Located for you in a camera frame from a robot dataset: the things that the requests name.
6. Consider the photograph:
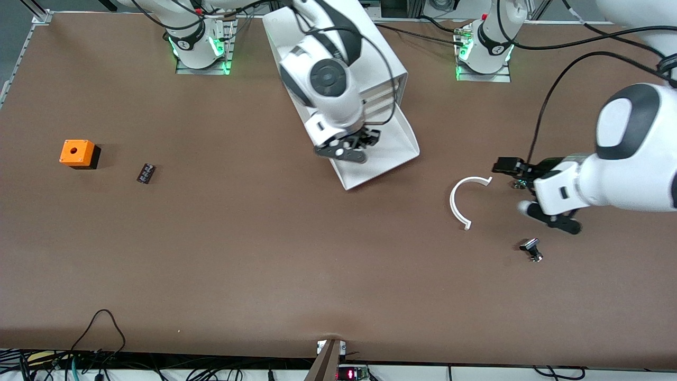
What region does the orange button box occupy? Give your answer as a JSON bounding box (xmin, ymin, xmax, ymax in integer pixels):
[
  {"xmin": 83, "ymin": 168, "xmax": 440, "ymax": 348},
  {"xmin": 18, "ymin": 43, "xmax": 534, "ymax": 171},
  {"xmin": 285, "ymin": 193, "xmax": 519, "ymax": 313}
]
[{"xmin": 59, "ymin": 139, "xmax": 101, "ymax": 170}]

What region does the white curved plastic arc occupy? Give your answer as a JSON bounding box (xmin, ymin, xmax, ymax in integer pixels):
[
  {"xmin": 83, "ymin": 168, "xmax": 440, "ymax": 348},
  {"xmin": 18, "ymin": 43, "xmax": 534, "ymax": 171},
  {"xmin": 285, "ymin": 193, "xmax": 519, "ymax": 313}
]
[{"xmin": 450, "ymin": 176, "xmax": 493, "ymax": 231}]

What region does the black box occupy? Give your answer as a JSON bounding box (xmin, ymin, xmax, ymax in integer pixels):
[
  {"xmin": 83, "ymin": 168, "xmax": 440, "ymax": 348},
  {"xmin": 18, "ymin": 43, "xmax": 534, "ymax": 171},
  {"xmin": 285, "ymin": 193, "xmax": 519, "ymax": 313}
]
[{"xmin": 381, "ymin": 0, "xmax": 425, "ymax": 19}]

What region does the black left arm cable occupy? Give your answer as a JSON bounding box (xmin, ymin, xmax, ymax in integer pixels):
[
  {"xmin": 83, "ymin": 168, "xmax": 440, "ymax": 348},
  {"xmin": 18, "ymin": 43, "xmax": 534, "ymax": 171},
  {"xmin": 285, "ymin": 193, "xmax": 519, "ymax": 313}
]
[{"xmin": 510, "ymin": 24, "xmax": 677, "ymax": 159}]

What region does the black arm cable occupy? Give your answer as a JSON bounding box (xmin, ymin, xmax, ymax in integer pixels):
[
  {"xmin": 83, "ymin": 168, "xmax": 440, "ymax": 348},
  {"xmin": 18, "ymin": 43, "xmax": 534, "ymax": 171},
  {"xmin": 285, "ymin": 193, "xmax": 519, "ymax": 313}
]
[
  {"xmin": 130, "ymin": 0, "xmax": 397, "ymax": 128},
  {"xmin": 510, "ymin": 24, "xmax": 677, "ymax": 159}
]

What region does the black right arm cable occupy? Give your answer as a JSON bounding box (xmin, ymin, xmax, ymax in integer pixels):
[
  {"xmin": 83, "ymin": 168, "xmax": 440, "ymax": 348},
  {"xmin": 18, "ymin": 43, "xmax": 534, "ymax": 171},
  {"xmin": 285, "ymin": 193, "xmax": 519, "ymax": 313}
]
[{"xmin": 130, "ymin": 0, "xmax": 397, "ymax": 128}]

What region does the black capped metal switch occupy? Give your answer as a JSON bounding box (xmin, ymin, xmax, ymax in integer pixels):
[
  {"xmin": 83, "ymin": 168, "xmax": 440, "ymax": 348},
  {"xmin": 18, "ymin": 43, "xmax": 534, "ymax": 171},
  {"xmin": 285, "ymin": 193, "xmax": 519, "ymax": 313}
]
[{"xmin": 519, "ymin": 238, "xmax": 544, "ymax": 263}]

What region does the aluminium left arm base plate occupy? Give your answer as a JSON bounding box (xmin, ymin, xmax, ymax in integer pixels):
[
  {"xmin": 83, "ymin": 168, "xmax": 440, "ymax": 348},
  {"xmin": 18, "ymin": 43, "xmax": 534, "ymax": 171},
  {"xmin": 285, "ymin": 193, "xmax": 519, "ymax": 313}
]
[{"xmin": 455, "ymin": 26, "xmax": 512, "ymax": 83}]

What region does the black table cable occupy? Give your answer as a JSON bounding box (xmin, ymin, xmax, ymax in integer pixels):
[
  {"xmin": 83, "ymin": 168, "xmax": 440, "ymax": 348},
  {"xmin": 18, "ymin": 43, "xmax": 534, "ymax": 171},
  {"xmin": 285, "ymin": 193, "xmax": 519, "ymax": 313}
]
[{"xmin": 373, "ymin": 16, "xmax": 469, "ymax": 48}]

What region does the aluminium right arm base plate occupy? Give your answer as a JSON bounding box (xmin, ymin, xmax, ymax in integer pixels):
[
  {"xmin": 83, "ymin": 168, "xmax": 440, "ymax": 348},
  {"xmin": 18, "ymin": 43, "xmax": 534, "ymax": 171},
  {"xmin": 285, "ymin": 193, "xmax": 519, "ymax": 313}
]
[{"xmin": 176, "ymin": 21, "xmax": 234, "ymax": 76}]

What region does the brown camera mount post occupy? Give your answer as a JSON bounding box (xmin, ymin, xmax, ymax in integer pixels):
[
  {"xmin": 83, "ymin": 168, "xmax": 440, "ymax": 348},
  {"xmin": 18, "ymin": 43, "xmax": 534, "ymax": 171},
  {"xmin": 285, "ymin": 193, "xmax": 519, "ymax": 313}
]
[{"xmin": 304, "ymin": 339, "xmax": 347, "ymax": 381}]

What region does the black looped cable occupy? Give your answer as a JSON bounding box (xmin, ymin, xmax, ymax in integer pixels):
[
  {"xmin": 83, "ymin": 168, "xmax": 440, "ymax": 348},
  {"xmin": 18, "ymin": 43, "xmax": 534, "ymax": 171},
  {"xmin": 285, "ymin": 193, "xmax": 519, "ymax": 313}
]
[{"xmin": 70, "ymin": 310, "xmax": 126, "ymax": 366}]

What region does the aluminium frame profile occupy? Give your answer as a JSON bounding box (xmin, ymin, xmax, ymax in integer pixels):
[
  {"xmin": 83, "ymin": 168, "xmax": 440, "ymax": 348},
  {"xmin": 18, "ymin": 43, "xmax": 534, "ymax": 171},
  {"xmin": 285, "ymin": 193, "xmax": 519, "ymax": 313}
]
[{"xmin": 0, "ymin": 0, "xmax": 54, "ymax": 109}]

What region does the tangled cable bundle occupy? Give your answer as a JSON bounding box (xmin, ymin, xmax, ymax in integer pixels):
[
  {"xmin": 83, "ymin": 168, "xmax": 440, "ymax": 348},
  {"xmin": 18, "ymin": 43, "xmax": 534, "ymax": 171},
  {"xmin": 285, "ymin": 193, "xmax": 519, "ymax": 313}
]
[{"xmin": 0, "ymin": 348, "xmax": 318, "ymax": 381}]

